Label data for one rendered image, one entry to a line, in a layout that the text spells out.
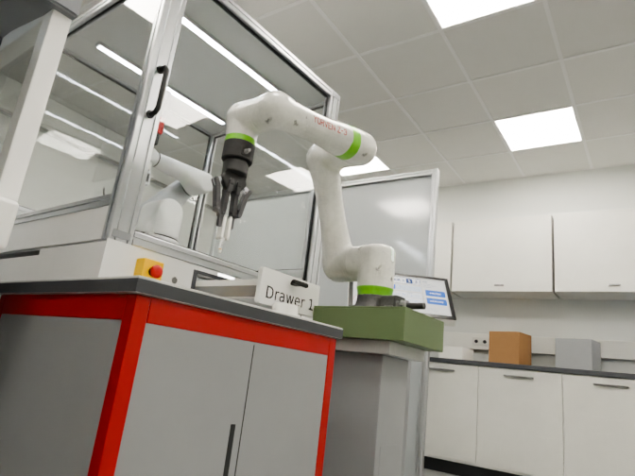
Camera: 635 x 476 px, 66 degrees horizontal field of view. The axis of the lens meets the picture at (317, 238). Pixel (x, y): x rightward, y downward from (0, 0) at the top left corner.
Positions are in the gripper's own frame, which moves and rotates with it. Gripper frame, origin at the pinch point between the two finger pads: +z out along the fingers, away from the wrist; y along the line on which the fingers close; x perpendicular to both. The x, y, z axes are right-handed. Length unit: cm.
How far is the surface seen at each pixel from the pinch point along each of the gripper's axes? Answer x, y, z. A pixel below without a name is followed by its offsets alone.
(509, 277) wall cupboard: 97, 343, -72
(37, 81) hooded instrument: -5, -54, -17
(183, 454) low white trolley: -34, -18, 54
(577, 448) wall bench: 35, 326, 61
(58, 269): 50, -28, 15
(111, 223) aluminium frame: 25.1, -22.8, 1.6
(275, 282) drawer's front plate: 1.6, 21.5, 11.0
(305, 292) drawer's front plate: 4.7, 36.4, 10.7
